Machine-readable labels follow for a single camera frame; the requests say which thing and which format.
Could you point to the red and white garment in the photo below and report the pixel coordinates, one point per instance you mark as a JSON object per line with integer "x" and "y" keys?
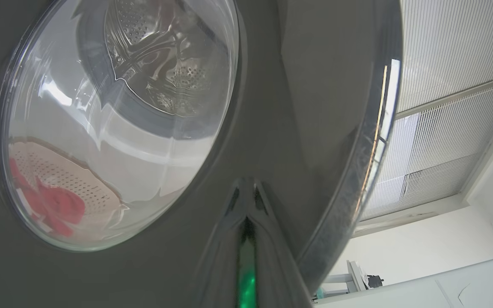
{"x": 60, "y": 205}

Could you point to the white metal frame stand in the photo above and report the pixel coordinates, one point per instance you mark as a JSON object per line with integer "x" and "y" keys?
{"x": 355, "y": 273}

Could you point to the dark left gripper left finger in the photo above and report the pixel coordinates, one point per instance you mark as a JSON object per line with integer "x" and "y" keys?
{"x": 221, "y": 278}

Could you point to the cream perforated laundry basket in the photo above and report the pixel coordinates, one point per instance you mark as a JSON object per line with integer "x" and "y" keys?
{"x": 79, "y": 188}

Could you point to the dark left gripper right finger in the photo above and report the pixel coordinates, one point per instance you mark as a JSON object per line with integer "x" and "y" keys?
{"x": 276, "y": 278}

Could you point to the dark round washing machine door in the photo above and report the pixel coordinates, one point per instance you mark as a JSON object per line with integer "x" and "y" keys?
{"x": 293, "y": 107}

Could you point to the small black device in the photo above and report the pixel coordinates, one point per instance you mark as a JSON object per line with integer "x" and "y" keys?
{"x": 375, "y": 281}

